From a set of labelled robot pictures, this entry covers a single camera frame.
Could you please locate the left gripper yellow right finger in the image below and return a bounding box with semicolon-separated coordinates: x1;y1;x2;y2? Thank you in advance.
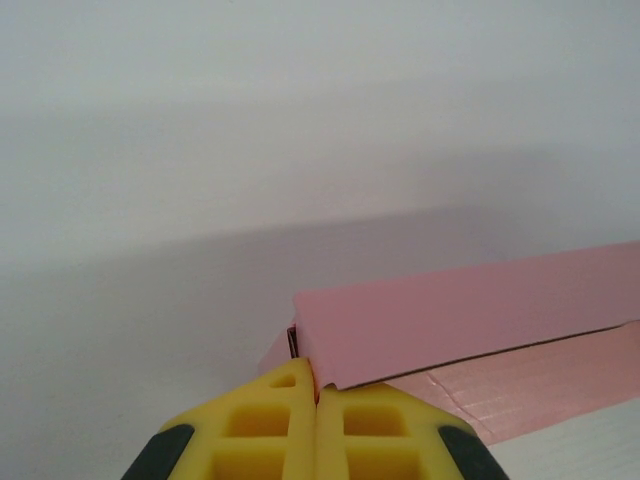
315;382;504;480

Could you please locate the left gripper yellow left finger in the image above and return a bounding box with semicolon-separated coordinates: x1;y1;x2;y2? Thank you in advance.
119;357;317;480

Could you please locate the pink paper box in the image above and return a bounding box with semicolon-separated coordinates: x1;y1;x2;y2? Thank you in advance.
257;239;640;446

